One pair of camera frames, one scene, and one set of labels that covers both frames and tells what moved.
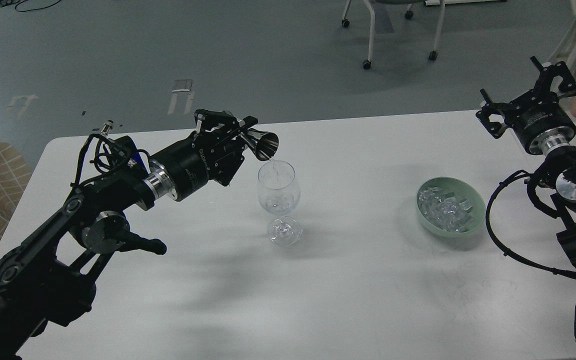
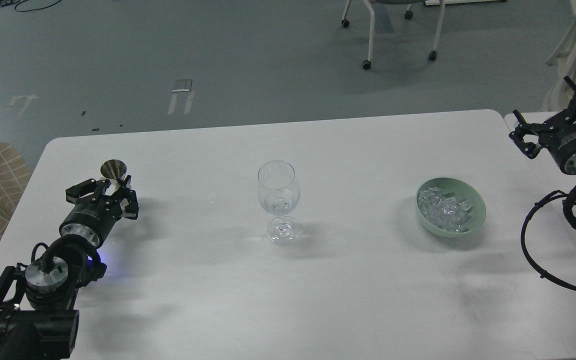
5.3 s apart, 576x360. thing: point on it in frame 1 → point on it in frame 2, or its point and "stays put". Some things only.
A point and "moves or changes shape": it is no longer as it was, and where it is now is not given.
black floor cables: [3, 3] stays put
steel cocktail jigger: [263, 144] moves or changes shape
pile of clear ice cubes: [445, 210] stays put
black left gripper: [180, 168] → [92, 216]
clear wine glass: [279, 193] stays put
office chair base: [433, 55] stays put
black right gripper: [543, 124] → [575, 140]
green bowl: [450, 207] stays put
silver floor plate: [182, 85] stays put
